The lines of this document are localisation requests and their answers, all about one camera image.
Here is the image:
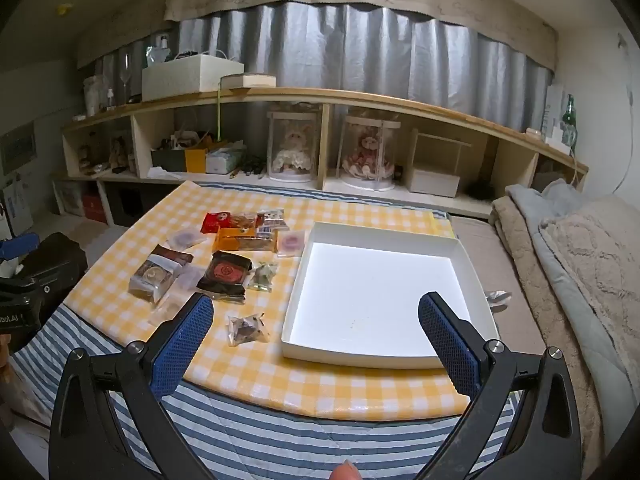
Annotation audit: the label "frosted clear snack packet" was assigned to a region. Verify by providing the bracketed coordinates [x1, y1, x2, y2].
[172, 266, 206, 294]
[149, 294, 190, 329]

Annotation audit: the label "person's right hand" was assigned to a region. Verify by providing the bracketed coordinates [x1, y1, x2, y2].
[331, 460, 362, 480]

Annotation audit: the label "red dress doll display case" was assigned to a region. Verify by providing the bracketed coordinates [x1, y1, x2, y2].
[341, 114, 402, 192]

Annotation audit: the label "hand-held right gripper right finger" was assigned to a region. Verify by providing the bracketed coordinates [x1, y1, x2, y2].
[418, 291, 586, 480]

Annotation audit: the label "black bag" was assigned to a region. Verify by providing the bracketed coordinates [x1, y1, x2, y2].
[22, 232, 89, 286]

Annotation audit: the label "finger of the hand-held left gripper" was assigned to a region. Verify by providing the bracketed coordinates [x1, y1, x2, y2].
[0, 234, 40, 262]
[0, 270, 65, 313]

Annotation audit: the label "small green snack packet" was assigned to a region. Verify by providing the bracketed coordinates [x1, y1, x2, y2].
[248, 261, 279, 294]

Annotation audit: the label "wine glass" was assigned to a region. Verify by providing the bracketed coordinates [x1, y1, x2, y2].
[118, 51, 134, 107]

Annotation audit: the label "beige fluffy blanket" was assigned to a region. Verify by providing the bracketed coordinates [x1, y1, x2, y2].
[488, 194, 603, 480]

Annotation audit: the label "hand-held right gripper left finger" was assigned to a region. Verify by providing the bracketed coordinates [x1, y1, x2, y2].
[48, 294, 215, 480]

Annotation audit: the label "tissue pack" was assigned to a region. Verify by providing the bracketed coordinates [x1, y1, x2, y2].
[205, 144, 248, 175]

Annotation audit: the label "round brown pastry packet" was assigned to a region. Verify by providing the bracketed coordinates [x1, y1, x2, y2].
[128, 255, 179, 304]

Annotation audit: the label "white dress doll display case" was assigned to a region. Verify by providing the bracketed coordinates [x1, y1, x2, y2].
[266, 106, 322, 184]

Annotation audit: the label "yellow checkered tablecloth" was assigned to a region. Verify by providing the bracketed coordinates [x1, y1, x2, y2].
[62, 180, 457, 418]

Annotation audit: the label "purple disc cookie packet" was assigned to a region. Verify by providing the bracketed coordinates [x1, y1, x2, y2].
[167, 230, 207, 252]

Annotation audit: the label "cream textured pillow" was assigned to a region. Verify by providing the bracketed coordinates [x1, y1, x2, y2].
[539, 195, 640, 391]

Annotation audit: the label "dark green box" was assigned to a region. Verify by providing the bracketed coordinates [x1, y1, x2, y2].
[151, 148, 187, 171]

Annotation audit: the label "dark packet with red circle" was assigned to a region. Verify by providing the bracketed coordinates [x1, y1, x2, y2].
[196, 250, 253, 305]

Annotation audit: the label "brown snack packet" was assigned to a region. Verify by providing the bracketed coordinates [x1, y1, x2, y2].
[152, 243, 194, 269]

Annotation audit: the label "orange snack packet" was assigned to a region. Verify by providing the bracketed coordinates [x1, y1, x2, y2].
[213, 227, 279, 254]

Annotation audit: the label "grey wall panel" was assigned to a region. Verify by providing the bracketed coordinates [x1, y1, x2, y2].
[0, 121, 39, 177]

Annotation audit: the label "white boxes on shelf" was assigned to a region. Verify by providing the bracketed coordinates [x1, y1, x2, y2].
[541, 84, 569, 147]

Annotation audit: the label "white shallow box tray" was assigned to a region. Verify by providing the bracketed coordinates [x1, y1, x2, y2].
[281, 221, 501, 370]

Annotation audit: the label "red snack packet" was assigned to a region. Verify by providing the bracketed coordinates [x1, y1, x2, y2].
[201, 211, 234, 235]

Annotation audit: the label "grey curtain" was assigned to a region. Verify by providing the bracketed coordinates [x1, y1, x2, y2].
[92, 1, 555, 133]

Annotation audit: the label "green glass bottle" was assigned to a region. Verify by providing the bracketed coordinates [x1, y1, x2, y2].
[560, 94, 580, 154]

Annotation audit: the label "black fluffy ball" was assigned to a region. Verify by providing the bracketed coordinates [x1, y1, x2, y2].
[465, 181, 495, 204]

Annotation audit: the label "white box with wooden frame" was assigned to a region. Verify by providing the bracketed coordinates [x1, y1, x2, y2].
[408, 128, 472, 198]

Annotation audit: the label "white foam box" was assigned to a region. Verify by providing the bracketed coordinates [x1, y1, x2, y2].
[141, 53, 245, 102]

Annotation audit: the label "orange box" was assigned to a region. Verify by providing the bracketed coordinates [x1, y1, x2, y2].
[184, 147, 209, 174]

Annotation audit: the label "thick book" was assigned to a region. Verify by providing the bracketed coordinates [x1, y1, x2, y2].
[220, 73, 277, 90]

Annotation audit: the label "clear dark chocolate packet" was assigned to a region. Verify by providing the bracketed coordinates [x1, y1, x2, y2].
[226, 312, 269, 349]

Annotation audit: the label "pink donut clear packet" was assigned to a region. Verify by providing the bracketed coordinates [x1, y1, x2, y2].
[277, 230, 306, 258]

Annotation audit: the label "grey-blue blanket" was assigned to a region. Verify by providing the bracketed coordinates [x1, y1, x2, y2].
[505, 179, 640, 413]

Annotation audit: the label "long wooden shelf unit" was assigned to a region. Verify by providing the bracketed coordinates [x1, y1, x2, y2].
[52, 86, 590, 221]

